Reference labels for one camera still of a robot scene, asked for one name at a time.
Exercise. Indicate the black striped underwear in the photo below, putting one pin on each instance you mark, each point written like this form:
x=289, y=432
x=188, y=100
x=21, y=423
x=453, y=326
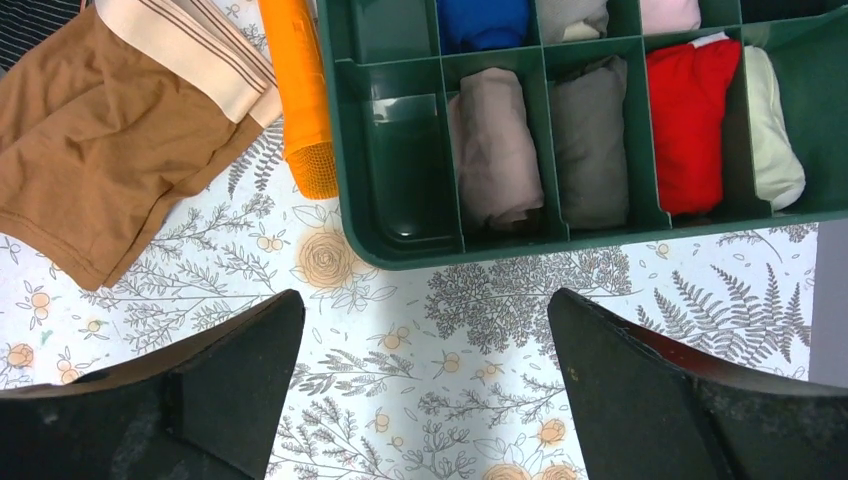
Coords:
x=26, y=23

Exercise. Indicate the brown boxer underwear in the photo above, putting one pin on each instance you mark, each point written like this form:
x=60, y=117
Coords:
x=128, y=109

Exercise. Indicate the cream rolled underwear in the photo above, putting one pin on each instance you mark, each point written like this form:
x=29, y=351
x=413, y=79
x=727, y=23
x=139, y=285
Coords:
x=779, y=175

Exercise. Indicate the blue rolled underwear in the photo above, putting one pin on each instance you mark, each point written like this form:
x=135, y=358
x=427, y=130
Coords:
x=481, y=25

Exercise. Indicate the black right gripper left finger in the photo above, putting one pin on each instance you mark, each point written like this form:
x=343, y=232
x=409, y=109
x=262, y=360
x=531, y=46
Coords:
x=205, y=407

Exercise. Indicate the light grey rolled underwear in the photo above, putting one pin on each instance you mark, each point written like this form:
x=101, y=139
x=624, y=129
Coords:
x=571, y=20

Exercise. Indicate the pink rolled underwear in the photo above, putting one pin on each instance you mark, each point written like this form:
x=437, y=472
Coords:
x=665, y=16

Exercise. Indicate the green divided organizer tray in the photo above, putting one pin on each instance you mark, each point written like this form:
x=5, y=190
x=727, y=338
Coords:
x=389, y=86

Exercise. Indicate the red rolled underwear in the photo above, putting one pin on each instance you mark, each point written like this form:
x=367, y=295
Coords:
x=688, y=85

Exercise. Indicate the orange rolled cloth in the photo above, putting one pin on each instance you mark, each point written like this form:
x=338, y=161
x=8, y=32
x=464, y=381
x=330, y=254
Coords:
x=296, y=59

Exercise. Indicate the beige-pink rolled underwear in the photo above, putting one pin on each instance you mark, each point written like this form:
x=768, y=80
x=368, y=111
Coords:
x=496, y=162

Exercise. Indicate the floral patterned table mat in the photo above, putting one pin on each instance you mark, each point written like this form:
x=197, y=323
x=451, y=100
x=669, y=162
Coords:
x=437, y=373

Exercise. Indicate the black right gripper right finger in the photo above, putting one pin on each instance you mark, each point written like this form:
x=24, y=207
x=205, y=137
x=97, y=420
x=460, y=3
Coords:
x=648, y=407

